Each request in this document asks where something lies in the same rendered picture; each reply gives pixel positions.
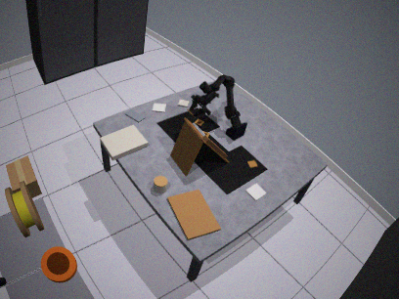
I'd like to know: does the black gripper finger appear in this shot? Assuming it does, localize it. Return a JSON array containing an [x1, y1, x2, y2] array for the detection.
[[194, 108, 205, 116], [189, 100, 198, 111]]

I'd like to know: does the tan flat rectangular board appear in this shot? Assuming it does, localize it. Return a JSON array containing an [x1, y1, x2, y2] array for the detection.
[[167, 189, 221, 240]]

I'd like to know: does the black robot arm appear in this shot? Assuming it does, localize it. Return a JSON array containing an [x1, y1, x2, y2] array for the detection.
[[194, 75, 241, 127]]

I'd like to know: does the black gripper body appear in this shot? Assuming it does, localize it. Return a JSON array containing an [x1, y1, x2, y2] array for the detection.
[[191, 95, 211, 115]]

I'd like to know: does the grey cylindrical container with tan lid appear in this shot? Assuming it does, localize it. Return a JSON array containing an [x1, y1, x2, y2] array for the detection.
[[154, 176, 168, 193]]

